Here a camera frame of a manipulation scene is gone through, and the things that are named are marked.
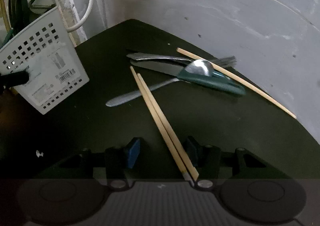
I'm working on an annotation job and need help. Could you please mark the steel spoon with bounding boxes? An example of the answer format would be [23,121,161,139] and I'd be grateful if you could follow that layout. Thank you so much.
[105,59,215,108]

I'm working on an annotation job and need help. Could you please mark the white perforated utensil caddy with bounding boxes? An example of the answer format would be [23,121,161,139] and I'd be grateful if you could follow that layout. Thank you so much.
[1,7,89,114]

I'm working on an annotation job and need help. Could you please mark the wooden chopstick with band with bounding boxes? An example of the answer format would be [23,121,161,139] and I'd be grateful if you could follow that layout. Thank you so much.
[130,66,196,185]

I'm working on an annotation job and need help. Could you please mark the green handled scissors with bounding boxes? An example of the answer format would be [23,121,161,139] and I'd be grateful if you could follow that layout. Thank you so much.
[8,0,30,31]

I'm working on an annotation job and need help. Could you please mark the steel fork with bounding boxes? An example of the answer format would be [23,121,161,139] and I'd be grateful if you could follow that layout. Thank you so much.
[127,53,236,68]

